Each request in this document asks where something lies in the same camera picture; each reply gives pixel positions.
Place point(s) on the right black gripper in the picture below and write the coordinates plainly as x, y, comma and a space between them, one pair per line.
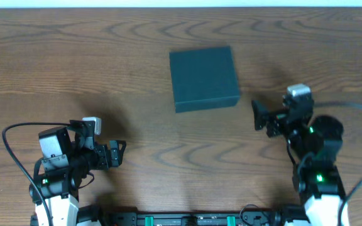
277, 120

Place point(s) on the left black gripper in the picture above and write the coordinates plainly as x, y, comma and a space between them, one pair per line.
104, 156

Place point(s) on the dark green box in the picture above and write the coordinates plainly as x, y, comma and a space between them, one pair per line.
203, 79

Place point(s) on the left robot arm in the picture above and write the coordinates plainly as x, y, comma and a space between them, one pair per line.
59, 173

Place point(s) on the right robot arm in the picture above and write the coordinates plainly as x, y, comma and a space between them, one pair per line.
312, 145

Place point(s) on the black mounting rail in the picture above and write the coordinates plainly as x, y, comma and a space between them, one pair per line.
179, 219

